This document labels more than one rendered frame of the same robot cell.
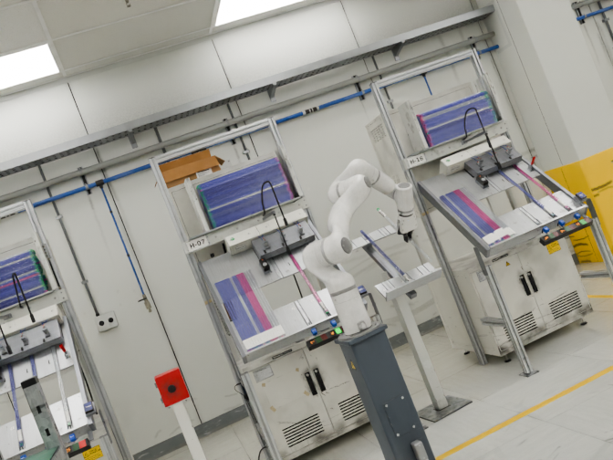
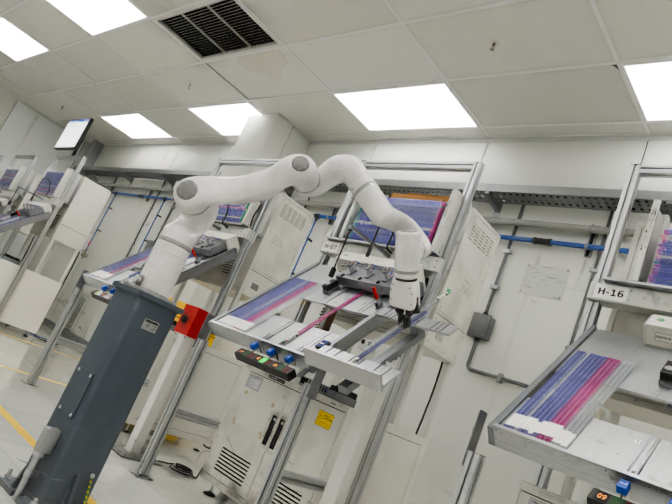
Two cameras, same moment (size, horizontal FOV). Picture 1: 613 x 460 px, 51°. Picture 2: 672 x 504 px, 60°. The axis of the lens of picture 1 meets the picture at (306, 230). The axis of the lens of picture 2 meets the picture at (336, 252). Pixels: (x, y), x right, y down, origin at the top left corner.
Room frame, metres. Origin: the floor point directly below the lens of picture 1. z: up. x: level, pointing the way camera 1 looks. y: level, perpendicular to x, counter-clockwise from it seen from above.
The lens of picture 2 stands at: (2.16, -2.06, 0.62)
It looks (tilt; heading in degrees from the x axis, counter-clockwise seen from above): 13 degrees up; 61
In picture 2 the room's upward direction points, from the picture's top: 23 degrees clockwise
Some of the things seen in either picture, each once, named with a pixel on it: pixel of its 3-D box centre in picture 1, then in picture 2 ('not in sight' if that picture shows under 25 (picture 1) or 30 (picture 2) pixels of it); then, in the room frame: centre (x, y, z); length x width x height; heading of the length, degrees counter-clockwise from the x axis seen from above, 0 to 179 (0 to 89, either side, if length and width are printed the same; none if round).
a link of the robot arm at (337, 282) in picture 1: (327, 266); (191, 218); (2.72, -0.03, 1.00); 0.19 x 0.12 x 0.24; 50
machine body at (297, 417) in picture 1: (306, 387); (312, 463); (3.85, 0.34, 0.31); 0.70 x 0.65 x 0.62; 104
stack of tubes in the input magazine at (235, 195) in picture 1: (244, 193); (399, 225); (3.75, 0.26, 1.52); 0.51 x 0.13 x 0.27; 104
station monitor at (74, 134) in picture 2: not in sight; (76, 138); (2.53, 4.86, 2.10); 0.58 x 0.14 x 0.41; 104
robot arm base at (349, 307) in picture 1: (351, 311); (161, 270); (2.69, -0.05, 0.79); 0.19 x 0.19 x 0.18
